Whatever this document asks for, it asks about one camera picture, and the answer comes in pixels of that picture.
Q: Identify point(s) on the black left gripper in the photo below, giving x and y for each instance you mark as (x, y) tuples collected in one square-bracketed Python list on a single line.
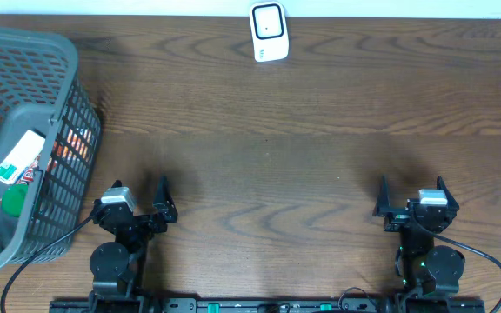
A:
[(163, 209)]

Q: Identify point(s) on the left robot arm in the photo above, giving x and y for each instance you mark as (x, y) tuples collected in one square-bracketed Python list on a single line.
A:
[(118, 266)]

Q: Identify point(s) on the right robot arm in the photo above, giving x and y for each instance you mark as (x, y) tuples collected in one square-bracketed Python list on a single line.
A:
[(431, 273)]

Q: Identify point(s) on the orange snack packet in basket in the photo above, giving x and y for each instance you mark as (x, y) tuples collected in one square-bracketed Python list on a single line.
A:
[(76, 146)]

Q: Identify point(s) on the green lid white jar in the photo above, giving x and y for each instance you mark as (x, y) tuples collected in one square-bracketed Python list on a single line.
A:
[(13, 199)]

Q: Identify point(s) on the white barcode scanner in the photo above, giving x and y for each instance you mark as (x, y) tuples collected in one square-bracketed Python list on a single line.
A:
[(269, 32)]

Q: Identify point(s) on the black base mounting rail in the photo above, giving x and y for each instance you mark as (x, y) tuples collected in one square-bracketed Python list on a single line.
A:
[(191, 305)]

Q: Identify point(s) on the white green Panadol box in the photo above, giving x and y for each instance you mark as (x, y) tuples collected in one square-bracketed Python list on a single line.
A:
[(21, 156)]

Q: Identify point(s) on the grey plastic mesh basket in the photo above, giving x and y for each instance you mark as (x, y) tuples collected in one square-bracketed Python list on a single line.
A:
[(40, 91)]

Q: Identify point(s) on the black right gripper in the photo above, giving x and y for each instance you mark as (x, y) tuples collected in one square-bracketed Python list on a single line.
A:
[(398, 216)]

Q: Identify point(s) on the orange red candy wrapper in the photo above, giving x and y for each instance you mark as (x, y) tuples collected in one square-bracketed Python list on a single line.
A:
[(28, 175)]

